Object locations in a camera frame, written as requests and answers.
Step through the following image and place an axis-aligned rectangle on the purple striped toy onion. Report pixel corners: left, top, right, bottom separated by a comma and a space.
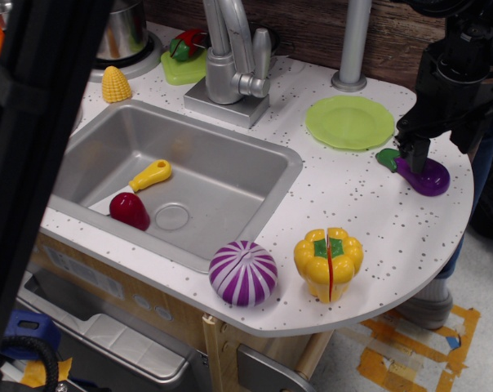
208, 240, 278, 307

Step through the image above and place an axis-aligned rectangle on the silver oven door handle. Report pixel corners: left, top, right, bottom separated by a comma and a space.
17, 272, 199, 391

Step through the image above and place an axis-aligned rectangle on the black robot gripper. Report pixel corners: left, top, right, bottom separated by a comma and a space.
396, 42, 493, 173

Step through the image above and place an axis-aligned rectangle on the dark red toy pear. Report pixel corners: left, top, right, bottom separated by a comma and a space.
109, 192, 150, 231

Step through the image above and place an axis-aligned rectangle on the silver toy sink basin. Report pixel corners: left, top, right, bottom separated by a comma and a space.
48, 100, 302, 273

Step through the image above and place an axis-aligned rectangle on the black camera tripod leg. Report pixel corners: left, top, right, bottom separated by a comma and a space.
0, 1, 112, 345

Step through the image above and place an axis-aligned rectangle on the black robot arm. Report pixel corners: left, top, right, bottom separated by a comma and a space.
396, 1, 493, 173

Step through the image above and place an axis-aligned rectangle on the purple toy eggplant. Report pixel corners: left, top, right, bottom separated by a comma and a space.
375, 148, 451, 197

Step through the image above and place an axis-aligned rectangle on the yellow handled toy knife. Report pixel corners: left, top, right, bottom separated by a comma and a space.
88, 159, 172, 216

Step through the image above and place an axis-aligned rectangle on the silver toy faucet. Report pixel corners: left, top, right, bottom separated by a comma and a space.
184, 0, 272, 128

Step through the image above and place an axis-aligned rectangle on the grey vertical pole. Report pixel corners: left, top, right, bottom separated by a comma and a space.
331, 0, 372, 92

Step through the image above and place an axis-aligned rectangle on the yellow toy bell pepper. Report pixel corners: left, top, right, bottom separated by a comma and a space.
293, 227, 364, 304

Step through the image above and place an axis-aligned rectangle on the grey shoe with white sock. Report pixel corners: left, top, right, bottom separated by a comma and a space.
395, 278, 453, 330

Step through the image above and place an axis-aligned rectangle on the blue clamp with black cable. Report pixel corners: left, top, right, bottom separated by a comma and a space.
0, 310, 60, 391

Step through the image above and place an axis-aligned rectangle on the orange floor tape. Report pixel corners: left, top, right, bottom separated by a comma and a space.
354, 305, 481, 391

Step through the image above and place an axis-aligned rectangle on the red green toy pepper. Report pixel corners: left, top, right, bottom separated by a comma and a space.
169, 29, 207, 62

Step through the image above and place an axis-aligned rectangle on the rear right stove burner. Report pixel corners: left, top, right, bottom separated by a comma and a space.
89, 32, 162, 82

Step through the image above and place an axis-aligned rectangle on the yellow toy corn cob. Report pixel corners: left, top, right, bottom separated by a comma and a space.
101, 66, 132, 104

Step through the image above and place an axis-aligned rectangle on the large steel pot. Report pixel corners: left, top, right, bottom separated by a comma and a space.
96, 0, 148, 62

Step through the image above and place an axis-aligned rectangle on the light green plastic plate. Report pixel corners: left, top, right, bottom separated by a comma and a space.
305, 96, 395, 151

